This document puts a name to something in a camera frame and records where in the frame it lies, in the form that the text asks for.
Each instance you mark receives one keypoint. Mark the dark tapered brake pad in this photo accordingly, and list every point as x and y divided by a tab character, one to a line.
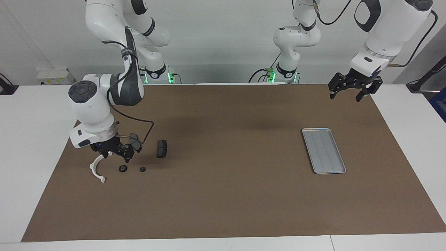
136	145

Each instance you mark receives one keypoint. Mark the white curved plastic bracket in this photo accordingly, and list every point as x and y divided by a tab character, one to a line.
92	169

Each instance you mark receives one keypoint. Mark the blue box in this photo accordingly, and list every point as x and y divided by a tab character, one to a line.
439	104

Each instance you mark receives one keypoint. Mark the grey metal tray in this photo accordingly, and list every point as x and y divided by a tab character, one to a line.
324	151

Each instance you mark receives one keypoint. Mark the black stand with slanted pole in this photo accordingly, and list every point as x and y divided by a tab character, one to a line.
416	86

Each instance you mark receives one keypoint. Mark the brown table mat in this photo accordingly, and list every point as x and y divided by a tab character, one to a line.
223	202

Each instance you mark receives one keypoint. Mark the white wall socket box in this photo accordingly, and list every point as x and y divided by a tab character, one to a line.
54	76

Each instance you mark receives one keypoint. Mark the black stand with flat base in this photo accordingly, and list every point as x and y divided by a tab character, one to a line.
7	89

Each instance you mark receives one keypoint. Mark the dark rectangular brake pad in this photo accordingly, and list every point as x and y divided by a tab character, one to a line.
162	149

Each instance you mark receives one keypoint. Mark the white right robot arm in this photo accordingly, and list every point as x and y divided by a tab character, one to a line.
89	108

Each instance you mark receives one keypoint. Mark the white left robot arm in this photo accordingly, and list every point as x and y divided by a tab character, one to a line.
390	31

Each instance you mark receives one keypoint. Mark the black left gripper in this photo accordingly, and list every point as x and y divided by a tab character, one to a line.
359	78

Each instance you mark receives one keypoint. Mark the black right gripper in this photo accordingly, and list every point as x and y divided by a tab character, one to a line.
108	146

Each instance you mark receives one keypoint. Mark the large black bearing gear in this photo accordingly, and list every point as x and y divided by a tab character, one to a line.
121	169

